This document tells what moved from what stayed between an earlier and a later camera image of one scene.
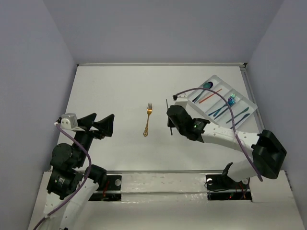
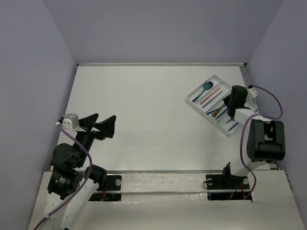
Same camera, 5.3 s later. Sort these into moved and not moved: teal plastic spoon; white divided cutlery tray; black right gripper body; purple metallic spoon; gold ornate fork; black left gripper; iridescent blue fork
Moved: gold ornate fork; iridescent blue fork; black right gripper body
Not moved: white divided cutlery tray; black left gripper; purple metallic spoon; teal plastic spoon
